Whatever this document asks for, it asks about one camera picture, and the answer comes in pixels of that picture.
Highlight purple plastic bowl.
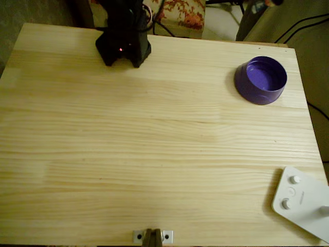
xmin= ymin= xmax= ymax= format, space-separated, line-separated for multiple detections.
xmin=233 ymin=56 xmax=288 ymax=105

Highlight black stand legs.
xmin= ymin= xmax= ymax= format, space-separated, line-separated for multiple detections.
xmin=205 ymin=0 xmax=247 ymax=16

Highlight floral upholstered sofa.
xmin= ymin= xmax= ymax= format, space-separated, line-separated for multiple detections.
xmin=142 ymin=0 xmax=206 ymax=40

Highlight white lamp base with knobs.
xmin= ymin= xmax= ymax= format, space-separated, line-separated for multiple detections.
xmin=271 ymin=166 xmax=329 ymax=244

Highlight silver metal bracket plate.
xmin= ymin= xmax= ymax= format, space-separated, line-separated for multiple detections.
xmin=132 ymin=228 xmax=174 ymax=244

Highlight dark clamp post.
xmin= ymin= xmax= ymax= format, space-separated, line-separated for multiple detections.
xmin=142 ymin=228 xmax=165 ymax=247

